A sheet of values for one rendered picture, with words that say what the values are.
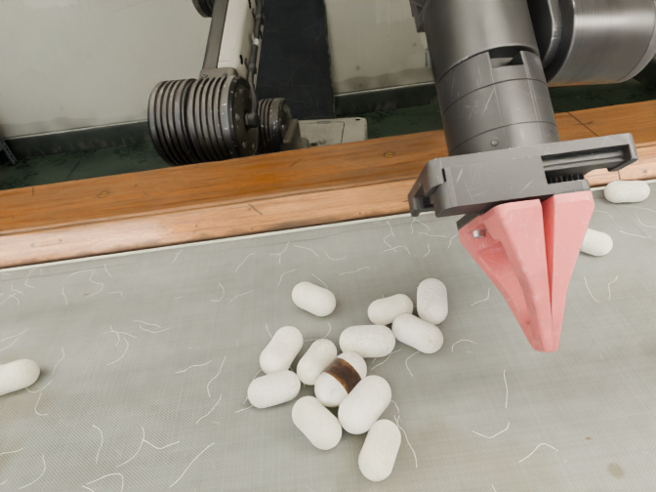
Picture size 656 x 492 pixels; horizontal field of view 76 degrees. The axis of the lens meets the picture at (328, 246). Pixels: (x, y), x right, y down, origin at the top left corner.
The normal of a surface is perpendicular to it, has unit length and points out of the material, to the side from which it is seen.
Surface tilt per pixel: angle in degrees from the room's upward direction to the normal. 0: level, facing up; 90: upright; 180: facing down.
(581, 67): 108
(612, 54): 96
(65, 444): 0
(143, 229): 45
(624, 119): 0
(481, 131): 55
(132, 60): 90
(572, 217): 61
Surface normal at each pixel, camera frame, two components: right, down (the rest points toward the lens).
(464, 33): -0.62, -0.05
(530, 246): 0.04, 0.19
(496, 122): -0.40, -0.11
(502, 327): -0.11, -0.75
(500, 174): -0.02, -0.18
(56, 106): 0.07, 0.63
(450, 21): -0.77, 0.00
